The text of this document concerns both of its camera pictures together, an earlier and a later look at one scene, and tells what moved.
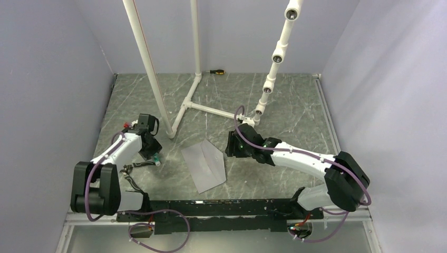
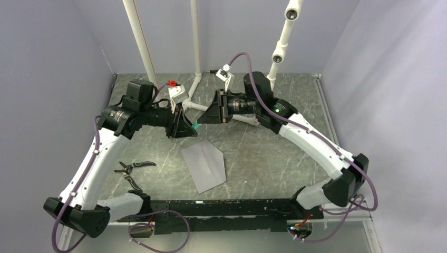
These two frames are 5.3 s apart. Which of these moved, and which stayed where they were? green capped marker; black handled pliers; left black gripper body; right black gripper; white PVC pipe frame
Moved: green capped marker; left black gripper body; right black gripper
Stayed: white PVC pipe frame; black handled pliers
